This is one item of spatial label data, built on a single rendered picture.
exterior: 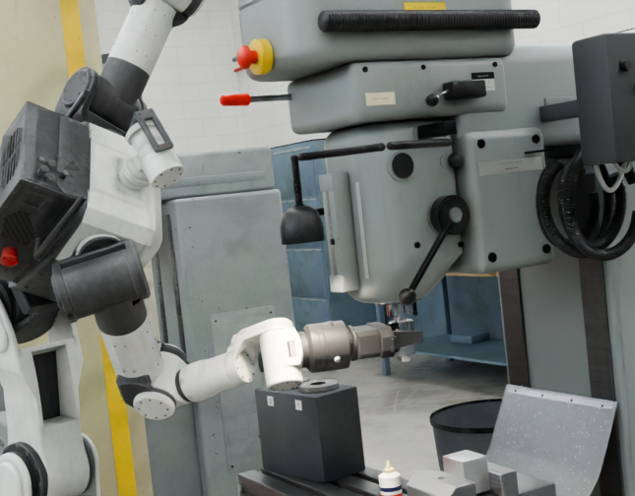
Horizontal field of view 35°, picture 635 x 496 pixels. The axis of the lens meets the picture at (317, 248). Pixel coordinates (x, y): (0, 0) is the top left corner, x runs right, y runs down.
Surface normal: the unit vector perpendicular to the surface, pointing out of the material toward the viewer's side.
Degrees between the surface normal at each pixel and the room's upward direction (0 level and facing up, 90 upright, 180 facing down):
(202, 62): 90
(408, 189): 90
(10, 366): 90
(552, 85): 90
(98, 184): 58
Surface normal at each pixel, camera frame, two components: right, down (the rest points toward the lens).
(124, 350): -0.10, 0.70
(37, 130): 0.60, -0.57
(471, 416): 0.18, -0.04
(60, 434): 0.78, 0.02
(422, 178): 0.50, -0.01
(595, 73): -0.86, 0.12
